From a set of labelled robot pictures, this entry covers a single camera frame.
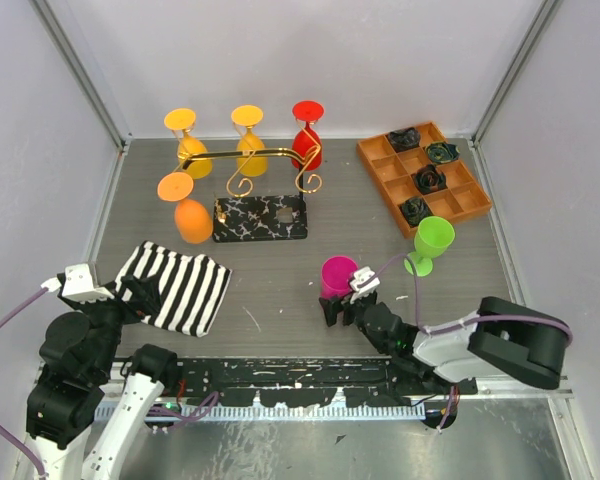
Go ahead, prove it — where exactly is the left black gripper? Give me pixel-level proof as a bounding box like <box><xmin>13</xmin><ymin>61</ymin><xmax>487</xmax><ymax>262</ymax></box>
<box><xmin>59</xmin><ymin>271</ymin><xmax>161</xmax><ymax>378</ymax></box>

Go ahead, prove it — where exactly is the pink plastic wine glass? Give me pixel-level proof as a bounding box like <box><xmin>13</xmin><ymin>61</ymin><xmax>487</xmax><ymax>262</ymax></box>
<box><xmin>320</xmin><ymin>255</ymin><xmax>358</xmax><ymax>298</ymax></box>

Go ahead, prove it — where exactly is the orange plastic wine glass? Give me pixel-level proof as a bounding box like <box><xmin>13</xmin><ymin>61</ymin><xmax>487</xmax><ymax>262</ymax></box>
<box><xmin>157</xmin><ymin>172</ymin><xmax>213</xmax><ymax>244</ymax></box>

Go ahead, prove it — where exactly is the gold wine glass rack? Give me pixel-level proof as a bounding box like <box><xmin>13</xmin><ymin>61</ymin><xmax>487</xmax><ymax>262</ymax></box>
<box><xmin>187</xmin><ymin>147</ymin><xmax>322</xmax><ymax>243</ymax></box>

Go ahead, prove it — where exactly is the red plastic wine glass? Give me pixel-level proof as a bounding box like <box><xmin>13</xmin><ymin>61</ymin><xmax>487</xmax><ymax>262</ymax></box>
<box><xmin>292</xmin><ymin>100</ymin><xmax>324</xmax><ymax>171</ymax></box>

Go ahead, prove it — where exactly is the yellow plastic wine glass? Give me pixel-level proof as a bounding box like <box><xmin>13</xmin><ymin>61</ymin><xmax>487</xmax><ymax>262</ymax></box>
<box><xmin>164</xmin><ymin>108</ymin><xmax>213</xmax><ymax>180</ymax></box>

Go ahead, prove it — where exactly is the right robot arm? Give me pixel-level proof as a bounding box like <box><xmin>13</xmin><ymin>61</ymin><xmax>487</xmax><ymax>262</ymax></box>
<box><xmin>319</xmin><ymin>293</ymin><xmax>573</xmax><ymax>394</ymax></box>

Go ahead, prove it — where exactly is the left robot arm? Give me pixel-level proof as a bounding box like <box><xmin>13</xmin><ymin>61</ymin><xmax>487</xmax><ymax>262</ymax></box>
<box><xmin>26</xmin><ymin>273</ymin><xmax>181</xmax><ymax>479</ymax></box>

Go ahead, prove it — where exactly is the green plastic wine glass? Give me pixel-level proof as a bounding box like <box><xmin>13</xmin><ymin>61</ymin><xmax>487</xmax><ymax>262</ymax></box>
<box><xmin>404</xmin><ymin>216</ymin><xmax>455</xmax><ymax>277</ymax></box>

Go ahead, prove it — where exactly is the black white striped cloth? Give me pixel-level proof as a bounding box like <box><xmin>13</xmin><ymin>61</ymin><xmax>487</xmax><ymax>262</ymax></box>
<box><xmin>115</xmin><ymin>241</ymin><xmax>232</xmax><ymax>338</ymax></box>

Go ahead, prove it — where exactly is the dark rose bottom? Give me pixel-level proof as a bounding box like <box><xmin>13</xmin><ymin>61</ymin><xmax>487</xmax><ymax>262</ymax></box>
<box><xmin>399</xmin><ymin>196</ymin><xmax>433</xmax><ymax>227</ymax></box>

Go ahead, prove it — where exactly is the dark red rose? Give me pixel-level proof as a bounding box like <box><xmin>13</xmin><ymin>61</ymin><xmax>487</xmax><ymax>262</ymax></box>
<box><xmin>413</xmin><ymin>165</ymin><xmax>447</xmax><ymax>195</ymax></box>

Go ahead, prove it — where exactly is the orange compartment tray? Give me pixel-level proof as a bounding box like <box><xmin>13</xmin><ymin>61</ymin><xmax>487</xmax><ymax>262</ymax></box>
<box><xmin>357</xmin><ymin>122</ymin><xmax>492</xmax><ymax>238</ymax></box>

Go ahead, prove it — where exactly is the dark rose top left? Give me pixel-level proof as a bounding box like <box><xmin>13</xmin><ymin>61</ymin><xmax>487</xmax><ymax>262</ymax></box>
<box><xmin>386</xmin><ymin>127</ymin><xmax>421</xmax><ymax>153</ymax></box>

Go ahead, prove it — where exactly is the dark green rose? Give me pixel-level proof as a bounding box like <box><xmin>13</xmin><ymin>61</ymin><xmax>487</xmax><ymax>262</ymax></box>
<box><xmin>425</xmin><ymin>142</ymin><xmax>460</xmax><ymax>165</ymax></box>

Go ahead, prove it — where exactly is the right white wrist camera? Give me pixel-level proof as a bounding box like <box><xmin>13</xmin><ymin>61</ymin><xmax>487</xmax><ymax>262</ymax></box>
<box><xmin>349</xmin><ymin>266</ymin><xmax>380</xmax><ymax>303</ymax></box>

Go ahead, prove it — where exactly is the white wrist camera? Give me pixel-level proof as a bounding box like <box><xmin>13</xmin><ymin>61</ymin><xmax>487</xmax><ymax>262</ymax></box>
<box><xmin>40</xmin><ymin>263</ymin><xmax>114</xmax><ymax>303</ymax></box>
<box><xmin>349</xmin><ymin>266</ymin><xmax>380</xmax><ymax>303</ymax></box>

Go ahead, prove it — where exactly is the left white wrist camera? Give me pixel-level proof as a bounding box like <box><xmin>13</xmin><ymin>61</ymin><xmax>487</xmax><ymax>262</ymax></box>
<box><xmin>40</xmin><ymin>263</ymin><xmax>114</xmax><ymax>303</ymax></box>

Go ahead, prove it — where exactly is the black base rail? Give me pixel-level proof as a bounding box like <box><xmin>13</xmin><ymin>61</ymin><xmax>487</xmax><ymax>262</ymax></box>
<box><xmin>163</xmin><ymin>357</ymin><xmax>451</xmax><ymax>408</ymax></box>

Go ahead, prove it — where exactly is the white slotted cable duct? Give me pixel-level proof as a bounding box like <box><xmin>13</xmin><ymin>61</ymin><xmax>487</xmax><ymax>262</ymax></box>
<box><xmin>94</xmin><ymin>402</ymin><xmax>426</xmax><ymax>424</ymax></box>

